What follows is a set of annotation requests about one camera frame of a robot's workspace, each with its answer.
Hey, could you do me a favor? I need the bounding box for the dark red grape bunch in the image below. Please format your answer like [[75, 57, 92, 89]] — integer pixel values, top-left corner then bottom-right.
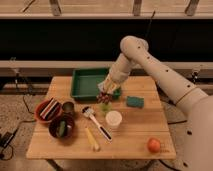
[[97, 93, 112, 104]]

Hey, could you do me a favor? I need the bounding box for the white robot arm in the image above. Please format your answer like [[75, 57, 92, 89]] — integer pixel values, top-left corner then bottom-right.
[[98, 36, 213, 171]]

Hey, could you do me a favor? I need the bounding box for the green plastic cup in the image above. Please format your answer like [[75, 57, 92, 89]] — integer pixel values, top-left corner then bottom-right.
[[100, 103, 112, 115]]

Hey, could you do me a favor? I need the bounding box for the white plastic cup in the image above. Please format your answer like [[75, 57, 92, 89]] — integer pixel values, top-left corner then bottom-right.
[[105, 111, 122, 129]]

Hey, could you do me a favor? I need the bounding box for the small metal cup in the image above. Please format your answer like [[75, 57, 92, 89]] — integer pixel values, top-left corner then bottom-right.
[[62, 102, 75, 115]]

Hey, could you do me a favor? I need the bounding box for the white folded paper napkin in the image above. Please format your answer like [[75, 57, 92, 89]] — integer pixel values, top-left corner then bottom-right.
[[97, 82, 105, 92]]

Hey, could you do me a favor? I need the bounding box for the green plastic tray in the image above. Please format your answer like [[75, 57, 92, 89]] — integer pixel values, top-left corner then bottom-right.
[[70, 67, 122, 101]]

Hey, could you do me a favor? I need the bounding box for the teal sponge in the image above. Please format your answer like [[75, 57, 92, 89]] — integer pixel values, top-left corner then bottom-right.
[[126, 96, 144, 108]]

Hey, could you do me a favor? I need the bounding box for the white dish brush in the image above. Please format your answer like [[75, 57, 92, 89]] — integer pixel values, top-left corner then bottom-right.
[[82, 106, 112, 141]]

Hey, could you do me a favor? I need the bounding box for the red bowl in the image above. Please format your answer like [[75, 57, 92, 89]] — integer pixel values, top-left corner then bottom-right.
[[34, 99, 61, 124]]

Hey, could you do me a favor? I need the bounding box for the green cucumber piece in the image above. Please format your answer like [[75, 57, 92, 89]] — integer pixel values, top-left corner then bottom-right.
[[56, 121, 66, 137]]

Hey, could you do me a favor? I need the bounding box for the striped dark block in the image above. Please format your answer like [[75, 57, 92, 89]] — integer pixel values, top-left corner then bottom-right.
[[40, 98, 60, 121]]

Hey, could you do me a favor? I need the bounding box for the dark brown bowl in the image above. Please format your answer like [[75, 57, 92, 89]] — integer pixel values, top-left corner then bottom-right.
[[49, 115, 75, 139]]

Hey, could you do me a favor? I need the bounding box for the orange fruit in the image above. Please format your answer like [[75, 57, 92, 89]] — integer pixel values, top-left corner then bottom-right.
[[147, 138, 161, 153]]

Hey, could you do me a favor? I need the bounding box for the black diagonal rod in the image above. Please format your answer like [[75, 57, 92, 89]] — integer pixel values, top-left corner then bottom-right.
[[145, 10, 156, 40]]

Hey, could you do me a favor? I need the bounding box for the black device on left floor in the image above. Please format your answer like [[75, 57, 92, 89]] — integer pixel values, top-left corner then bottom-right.
[[0, 132, 14, 148]]

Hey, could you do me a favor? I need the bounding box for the yellow handled utensil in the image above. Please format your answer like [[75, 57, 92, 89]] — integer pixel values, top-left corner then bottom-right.
[[85, 127, 100, 151]]

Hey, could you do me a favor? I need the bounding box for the black cable on right floor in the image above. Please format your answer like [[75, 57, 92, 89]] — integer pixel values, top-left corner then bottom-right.
[[166, 99, 188, 126]]

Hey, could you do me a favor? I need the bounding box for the black cable on floor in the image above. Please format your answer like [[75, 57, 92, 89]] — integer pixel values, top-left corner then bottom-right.
[[166, 99, 188, 126], [0, 71, 37, 161]]

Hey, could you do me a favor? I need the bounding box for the black cable on left floor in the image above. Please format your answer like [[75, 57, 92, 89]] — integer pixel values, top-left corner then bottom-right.
[[0, 71, 37, 161]]

